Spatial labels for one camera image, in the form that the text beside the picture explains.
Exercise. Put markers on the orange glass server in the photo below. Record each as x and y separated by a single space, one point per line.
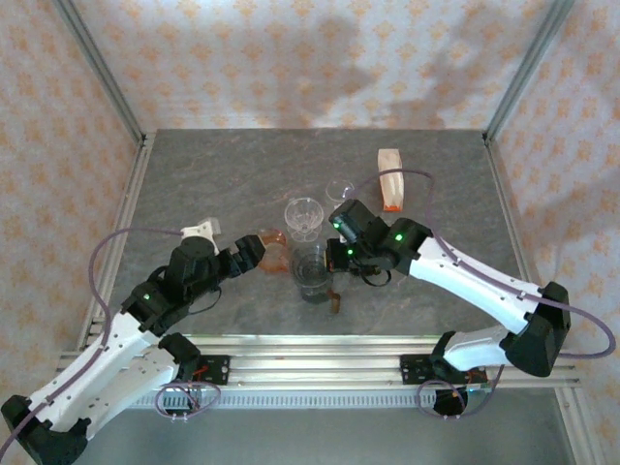
276 257

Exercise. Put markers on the clear glass dripper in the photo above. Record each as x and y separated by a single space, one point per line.
298 213

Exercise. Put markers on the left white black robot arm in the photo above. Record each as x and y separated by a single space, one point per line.
87 382

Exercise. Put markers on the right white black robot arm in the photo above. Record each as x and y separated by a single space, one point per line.
484 286

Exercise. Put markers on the coffee filter pack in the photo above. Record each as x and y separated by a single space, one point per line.
391 184

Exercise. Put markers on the small green circuit board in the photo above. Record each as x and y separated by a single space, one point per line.
477 391

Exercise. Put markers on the patterned fabric backdrop panel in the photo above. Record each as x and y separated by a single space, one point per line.
242 63
576 169
48 145

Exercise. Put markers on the aluminium table side rail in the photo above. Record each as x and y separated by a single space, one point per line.
127 208
512 218

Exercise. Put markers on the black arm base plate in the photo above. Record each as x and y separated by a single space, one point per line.
218 370
412 370

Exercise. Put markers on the aluminium mounting rail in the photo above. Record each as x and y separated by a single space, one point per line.
315 368

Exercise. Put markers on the aluminium frame post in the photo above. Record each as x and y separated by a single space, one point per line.
525 72
107 77

